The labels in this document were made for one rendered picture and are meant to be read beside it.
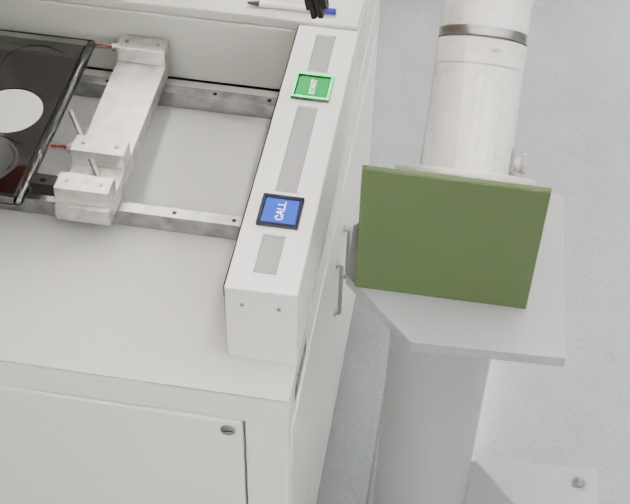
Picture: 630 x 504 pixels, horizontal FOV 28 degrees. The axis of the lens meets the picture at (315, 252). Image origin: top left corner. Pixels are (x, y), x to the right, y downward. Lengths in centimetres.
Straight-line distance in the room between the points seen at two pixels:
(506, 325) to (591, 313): 115
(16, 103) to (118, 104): 15
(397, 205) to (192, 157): 43
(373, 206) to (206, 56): 52
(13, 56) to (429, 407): 85
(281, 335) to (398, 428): 46
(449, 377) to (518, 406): 81
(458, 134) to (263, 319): 35
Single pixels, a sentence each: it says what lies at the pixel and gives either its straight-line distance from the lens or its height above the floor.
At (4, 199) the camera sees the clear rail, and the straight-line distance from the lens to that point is 181.
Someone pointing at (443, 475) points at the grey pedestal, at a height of 38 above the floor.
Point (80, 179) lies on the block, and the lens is 181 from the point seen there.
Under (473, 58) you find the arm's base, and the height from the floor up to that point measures 113.
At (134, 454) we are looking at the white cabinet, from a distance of 182.
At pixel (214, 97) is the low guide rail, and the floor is 85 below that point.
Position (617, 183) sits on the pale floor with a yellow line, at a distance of 319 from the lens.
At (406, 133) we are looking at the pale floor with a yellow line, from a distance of 324.
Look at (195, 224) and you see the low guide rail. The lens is 182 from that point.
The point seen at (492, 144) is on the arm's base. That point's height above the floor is 105.
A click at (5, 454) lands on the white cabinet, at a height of 59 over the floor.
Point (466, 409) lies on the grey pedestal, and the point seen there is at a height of 55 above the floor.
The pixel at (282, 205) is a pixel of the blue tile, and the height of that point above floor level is 96.
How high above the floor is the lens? 214
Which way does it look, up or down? 47 degrees down
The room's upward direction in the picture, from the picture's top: 2 degrees clockwise
